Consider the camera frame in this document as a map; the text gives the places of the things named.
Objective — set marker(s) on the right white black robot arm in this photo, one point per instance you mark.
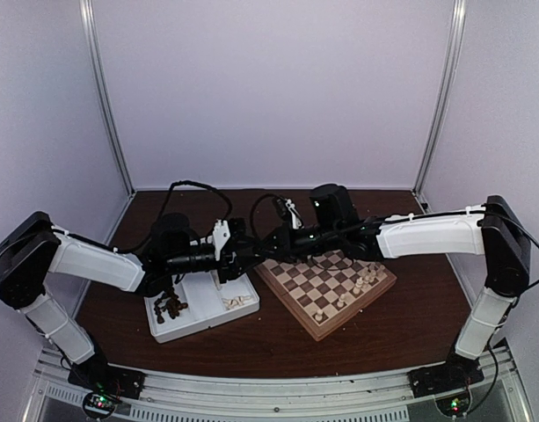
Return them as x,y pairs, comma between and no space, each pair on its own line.
490,230

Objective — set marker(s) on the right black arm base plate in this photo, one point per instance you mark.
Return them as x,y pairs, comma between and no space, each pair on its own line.
426,381

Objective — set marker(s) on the right controller board with LEDs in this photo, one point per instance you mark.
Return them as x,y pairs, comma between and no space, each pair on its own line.
453,407

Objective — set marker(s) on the pile of light chess pieces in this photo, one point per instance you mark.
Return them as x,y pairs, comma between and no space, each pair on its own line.
235,293

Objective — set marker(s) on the aluminium frame post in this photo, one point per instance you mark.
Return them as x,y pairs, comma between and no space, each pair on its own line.
105,106
452,57

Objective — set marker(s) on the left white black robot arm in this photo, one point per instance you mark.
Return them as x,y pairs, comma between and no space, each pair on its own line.
37,248

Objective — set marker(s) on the pile of dark chess pieces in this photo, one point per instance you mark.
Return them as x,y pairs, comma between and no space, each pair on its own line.
170,304

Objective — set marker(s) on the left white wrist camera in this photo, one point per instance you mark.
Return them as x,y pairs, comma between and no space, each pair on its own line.
228,233

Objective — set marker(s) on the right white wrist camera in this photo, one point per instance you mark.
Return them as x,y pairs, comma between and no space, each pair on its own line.
287,211

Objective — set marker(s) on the light chess queen piece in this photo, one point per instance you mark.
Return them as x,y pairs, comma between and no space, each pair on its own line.
341,302

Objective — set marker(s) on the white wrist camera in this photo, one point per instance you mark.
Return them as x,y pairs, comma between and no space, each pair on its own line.
287,211
228,233

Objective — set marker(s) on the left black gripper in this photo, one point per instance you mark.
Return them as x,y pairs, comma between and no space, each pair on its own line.
234,269

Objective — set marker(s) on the wooden chess board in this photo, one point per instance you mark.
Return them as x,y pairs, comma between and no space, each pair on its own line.
317,284

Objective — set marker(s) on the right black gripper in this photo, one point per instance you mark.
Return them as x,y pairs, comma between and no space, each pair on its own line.
285,249

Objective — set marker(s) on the left aluminium frame post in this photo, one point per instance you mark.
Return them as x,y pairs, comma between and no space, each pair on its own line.
105,106

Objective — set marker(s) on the front aluminium frame rail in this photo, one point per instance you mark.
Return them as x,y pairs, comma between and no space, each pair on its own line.
382,396

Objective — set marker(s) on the right aluminium frame post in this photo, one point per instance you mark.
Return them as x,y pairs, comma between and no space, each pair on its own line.
452,57

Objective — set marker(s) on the left controller board with LEDs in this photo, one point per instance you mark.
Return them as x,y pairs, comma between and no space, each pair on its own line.
97,406

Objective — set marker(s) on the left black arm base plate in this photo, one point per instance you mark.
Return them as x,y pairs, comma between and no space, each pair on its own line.
119,382

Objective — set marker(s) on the white plastic compartment tray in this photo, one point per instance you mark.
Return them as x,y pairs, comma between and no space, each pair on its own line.
205,309

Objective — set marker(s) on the controller board with leds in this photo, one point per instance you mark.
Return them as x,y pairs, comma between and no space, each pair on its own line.
453,407
97,406

